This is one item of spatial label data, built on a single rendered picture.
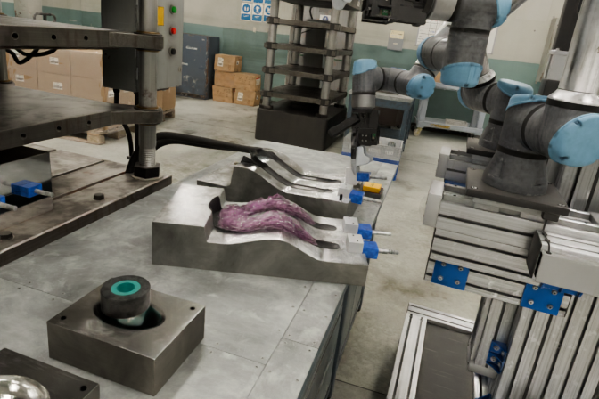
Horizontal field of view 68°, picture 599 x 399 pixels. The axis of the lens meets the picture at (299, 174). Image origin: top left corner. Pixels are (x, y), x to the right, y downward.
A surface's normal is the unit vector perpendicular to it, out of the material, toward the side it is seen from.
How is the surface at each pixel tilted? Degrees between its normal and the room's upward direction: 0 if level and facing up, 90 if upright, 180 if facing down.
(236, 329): 0
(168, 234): 90
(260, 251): 90
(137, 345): 0
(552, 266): 90
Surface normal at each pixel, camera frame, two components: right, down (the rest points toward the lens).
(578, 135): 0.09, 0.43
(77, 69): -0.21, 0.17
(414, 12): 0.11, 0.18
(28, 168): 0.95, 0.19
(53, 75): -0.23, 0.42
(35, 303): 0.11, -0.95
